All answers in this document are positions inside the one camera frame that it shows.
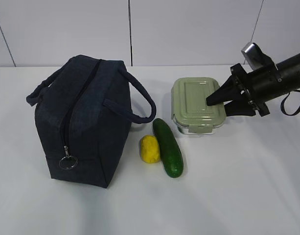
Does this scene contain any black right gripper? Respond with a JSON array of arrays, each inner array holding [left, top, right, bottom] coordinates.
[[206, 64, 277, 117]]

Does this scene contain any glass container green lid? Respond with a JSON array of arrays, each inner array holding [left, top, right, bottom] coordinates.
[[171, 77, 226, 135]]

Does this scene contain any yellow lemon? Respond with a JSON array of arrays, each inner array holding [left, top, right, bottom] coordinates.
[[140, 135, 161, 164]]

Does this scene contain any navy blue lunch bag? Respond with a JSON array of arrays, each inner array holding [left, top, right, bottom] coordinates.
[[26, 55, 157, 188]]

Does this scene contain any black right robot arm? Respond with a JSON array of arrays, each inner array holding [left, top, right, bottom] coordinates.
[[206, 53, 300, 117]]

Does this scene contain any green cucumber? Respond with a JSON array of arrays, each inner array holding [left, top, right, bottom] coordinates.
[[153, 118, 184, 178]]

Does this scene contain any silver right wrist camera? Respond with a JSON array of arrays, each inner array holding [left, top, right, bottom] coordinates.
[[241, 42, 266, 70]]

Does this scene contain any dark right arm cable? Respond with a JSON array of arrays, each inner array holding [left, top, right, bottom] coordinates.
[[280, 88, 300, 116]]

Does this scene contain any silver zipper pull ring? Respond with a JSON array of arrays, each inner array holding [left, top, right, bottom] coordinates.
[[59, 145, 79, 170]]

